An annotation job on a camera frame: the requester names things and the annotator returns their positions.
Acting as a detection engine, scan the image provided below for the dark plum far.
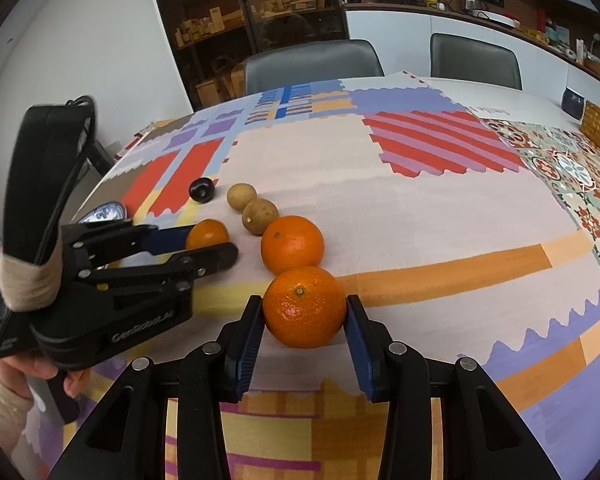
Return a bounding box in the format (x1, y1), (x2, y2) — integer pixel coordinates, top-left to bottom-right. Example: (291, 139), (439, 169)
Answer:
(188, 177), (215, 204)

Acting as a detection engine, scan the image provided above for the grey chair right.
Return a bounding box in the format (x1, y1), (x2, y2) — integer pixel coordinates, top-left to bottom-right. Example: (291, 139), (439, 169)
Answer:
(430, 32), (522, 90)

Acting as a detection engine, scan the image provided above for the colourful patchwork tablecloth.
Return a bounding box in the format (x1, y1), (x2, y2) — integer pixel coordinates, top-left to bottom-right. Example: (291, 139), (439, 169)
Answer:
(86, 73), (600, 479)

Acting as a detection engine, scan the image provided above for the grey chair left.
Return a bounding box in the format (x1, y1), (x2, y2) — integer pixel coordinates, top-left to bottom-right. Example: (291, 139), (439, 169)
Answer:
(244, 39), (384, 94)

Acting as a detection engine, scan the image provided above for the brown kiwi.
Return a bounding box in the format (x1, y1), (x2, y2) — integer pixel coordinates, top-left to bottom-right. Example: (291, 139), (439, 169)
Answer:
(226, 183), (258, 212)
(242, 198), (279, 236)

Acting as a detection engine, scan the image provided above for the orange tangerine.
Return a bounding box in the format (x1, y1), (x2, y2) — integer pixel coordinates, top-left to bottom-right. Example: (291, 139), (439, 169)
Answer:
(185, 219), (230, 250)
(262, 266), (347, 349)
(260, 216), (325, 275)

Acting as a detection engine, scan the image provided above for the black wrist strap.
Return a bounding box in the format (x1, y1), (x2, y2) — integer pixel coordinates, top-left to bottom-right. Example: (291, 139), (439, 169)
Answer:
(0, 95), (100, 311)

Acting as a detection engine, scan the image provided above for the blue patterned white plate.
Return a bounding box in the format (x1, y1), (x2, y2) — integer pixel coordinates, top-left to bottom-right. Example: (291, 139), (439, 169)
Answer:
(79, 200), (128, 223)

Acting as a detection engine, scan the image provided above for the brown kiwi right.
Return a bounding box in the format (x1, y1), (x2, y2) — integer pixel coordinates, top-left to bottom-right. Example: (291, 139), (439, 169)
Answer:
(242, 198), (279, 236)

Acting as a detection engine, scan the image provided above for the brown kiwi left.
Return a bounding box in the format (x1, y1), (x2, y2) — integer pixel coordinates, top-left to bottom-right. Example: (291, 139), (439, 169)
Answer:
(226, 183), (258, 212)

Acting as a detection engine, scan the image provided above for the person's left hand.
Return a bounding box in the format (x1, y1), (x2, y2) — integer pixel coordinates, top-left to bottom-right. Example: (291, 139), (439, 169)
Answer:
(0, 352), (91, 399)

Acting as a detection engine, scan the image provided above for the glass display cabinet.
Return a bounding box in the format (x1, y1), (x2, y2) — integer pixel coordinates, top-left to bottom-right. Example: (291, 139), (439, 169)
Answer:
(157, 0), (346, 110)

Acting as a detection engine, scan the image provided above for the grey chair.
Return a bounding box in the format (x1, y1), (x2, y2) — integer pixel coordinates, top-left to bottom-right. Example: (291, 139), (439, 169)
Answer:
(430, 32), (522, 90)
(244, 39), (384, 94)

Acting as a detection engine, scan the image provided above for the floral tile table mat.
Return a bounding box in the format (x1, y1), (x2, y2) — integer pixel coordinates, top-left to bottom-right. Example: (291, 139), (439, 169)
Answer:
(482, 119), (600, 258)

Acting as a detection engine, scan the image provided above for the dark blue mug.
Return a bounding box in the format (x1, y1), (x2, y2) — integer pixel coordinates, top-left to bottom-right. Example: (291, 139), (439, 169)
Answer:
(560, 88), (585, 122)

